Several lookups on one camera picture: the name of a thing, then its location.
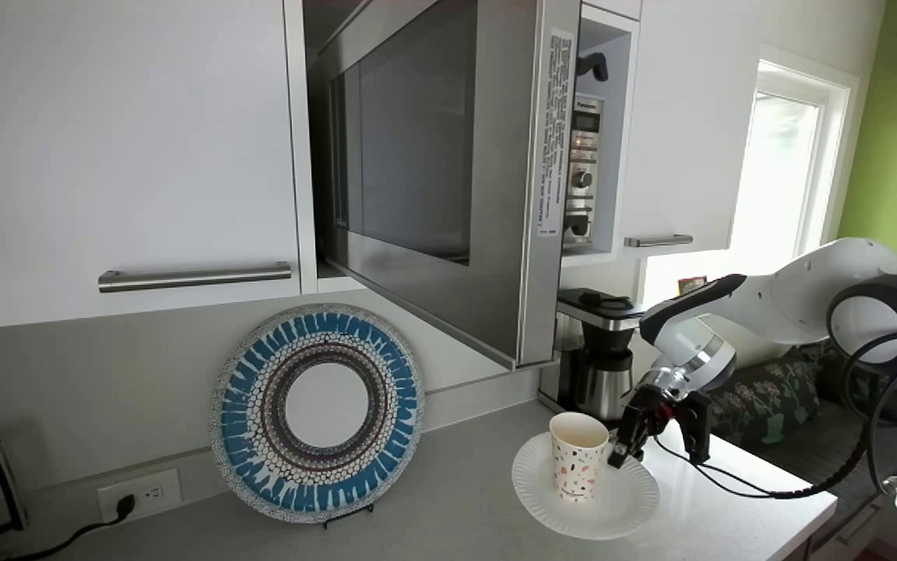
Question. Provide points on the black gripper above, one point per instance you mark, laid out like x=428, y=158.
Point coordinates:
x=664, y=401

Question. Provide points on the plain white plate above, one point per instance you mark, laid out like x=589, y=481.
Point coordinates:
x=621, y=502

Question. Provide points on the terrazzo print paper cup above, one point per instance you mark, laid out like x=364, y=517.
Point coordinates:
x=576, y=456

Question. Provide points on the stainless steel microwave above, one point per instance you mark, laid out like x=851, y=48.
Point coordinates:
x=584, y=158

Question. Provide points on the black plate stand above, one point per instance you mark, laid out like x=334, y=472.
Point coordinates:
x=349, y=516

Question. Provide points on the stainless microwave door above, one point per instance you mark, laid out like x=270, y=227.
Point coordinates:
x=418, y=158

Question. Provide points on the blue patterned decorative plate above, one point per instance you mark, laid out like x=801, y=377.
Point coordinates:
x=263, y=456

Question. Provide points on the steel black coffee maker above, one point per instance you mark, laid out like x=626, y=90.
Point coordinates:
x=593, y=362

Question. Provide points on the dark floral bench cushion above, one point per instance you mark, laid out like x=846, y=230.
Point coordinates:
x=772, y=401

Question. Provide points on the bright window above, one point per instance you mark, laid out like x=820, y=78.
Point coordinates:
x=779, y=167

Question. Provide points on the wide white cabinet door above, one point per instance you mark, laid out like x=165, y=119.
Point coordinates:
x=117, y=136

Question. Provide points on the small dark picture frame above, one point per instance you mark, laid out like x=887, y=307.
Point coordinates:
x=692, y=286

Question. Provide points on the white wall cabinet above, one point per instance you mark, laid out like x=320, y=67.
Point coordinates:
x=688, y=125

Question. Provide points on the white wall outlet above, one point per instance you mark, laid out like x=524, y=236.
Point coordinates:
x=154, y=494

